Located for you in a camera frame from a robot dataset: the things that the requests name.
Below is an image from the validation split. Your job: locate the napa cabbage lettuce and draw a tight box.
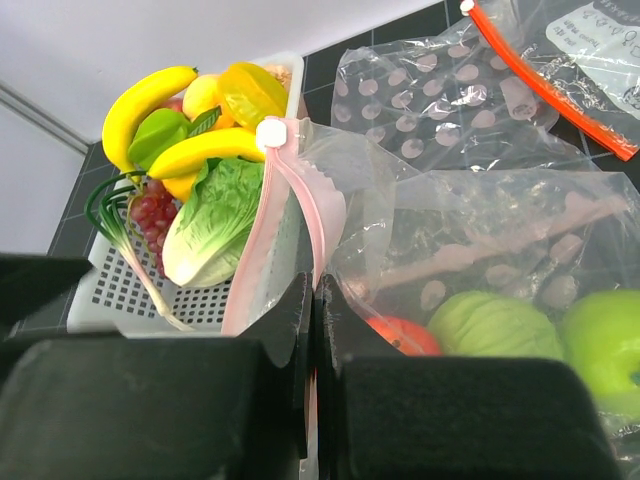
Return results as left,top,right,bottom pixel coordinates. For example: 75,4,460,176
162,158,264,288

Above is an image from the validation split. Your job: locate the orange zipper clear bag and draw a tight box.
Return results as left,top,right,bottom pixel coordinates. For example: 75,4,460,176
460,0,639,161

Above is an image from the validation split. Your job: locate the left aluminium frame post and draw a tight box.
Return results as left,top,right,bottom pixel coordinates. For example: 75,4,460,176
0,81,91,155

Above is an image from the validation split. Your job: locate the red grape bunch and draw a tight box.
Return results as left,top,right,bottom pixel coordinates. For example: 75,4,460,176
129,179,178,278

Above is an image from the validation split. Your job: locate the round green cabbage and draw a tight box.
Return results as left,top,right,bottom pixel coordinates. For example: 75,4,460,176
427,291,564,361

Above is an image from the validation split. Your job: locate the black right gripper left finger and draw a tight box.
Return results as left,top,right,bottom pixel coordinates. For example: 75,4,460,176
1,273,312,479

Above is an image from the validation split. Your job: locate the yellow starfruit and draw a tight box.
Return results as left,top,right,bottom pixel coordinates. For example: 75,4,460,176
218,62,288,131

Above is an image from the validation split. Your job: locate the pink zipper clear bag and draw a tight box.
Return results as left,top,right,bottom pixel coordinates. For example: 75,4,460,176
221,115,640,480

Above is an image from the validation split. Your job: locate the red apple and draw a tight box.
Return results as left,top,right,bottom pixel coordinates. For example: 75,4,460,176
366,316,442,356

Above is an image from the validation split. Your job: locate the pink dotted zip bag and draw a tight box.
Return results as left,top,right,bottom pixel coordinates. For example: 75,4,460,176
331,20,559,169

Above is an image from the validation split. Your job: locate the long yellow banana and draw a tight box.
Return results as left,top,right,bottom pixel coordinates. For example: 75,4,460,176
102,65,199,173

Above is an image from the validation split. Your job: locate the pink peach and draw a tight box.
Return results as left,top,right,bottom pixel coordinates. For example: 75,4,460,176
159,97,183,113

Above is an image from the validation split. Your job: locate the yellow bell pepper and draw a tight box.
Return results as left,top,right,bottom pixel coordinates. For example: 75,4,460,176
162,173,197,203

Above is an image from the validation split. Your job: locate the green apple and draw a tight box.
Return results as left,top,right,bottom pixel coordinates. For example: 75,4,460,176
560,289,639,421

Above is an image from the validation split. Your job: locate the yellow orange peach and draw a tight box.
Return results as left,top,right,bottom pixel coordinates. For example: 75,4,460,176
182,74,235,130

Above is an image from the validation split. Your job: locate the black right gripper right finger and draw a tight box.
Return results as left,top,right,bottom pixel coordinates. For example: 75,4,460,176
315,276,621,479

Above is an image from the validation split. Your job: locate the green spring onion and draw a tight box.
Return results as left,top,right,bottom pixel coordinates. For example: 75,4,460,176
84,170,194,332

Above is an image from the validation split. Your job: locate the white perforated plastic basket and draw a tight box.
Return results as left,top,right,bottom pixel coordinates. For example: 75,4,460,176
67,52,306,337

